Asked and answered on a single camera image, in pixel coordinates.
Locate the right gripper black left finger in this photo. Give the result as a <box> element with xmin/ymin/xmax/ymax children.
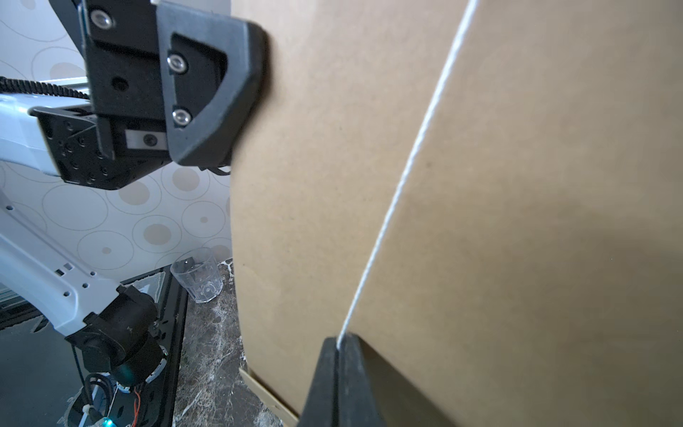
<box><xmin>297</xmin><ymin>337</ymin><xmax>338</xmax><ymax>427</ymax></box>

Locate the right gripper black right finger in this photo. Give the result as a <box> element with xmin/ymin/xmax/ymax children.
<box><xmin>339</xmin><ymin>334</ymin><xmax>386</xmax><ymax>427</ymax></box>

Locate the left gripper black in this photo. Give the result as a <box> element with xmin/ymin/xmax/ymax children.
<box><xmin>50</xmin><ymin>0</ymin><xmax>268</xmax><ymax>168</ymax></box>

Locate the brown file envelope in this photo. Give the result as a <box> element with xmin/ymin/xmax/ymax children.
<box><xmin>231</xmin><ymin>1</ymin><xmax>682</xmax><ymax>426</ymax></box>
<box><xmin>239</xmin><ymin>368</ymin><xmax>299</xmax><ymax>427</ymax></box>

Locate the envelope white string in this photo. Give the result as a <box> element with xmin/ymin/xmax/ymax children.
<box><xmin>335</xmin><ymin>0</ymin><xmax>480</xmax><ymax>350</ymax></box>

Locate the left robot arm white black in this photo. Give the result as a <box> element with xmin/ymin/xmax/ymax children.
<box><xmin>1</xmin><ymin>1</ymin><xmax>268</xmax><ymax>388</ymax></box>

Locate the clear plastic cup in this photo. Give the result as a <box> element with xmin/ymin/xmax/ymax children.
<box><xmin>170</xmin><ymin>247</ymin><xmax>223</xmax><ymax>304</ymax></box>

